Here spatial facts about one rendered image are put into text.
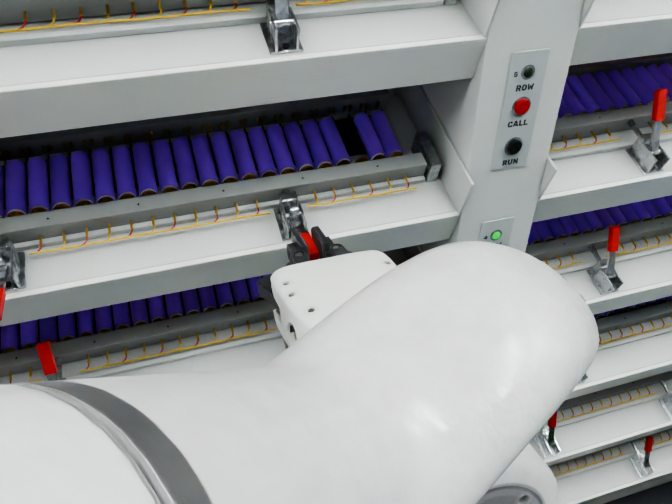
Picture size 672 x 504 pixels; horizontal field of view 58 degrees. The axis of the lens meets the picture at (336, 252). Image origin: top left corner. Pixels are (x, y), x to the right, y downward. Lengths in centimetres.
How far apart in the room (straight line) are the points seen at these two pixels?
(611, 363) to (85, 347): 78
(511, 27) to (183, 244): 36
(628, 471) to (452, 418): 124
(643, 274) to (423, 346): 76
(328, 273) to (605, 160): 43
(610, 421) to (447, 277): 102
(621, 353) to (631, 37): 57
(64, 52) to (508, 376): 43
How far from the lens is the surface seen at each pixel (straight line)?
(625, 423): 126
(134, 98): 52
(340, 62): 54
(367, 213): 64
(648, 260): 98
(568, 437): 120
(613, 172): 79
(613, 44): 68
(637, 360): 111
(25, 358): 76
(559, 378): 24
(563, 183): 74
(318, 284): 45
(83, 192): 65
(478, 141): 63
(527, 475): 31
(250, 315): 74
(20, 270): 63
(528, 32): 61
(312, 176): 64
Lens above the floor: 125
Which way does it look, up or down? 37 degrees down
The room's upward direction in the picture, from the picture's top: straight up
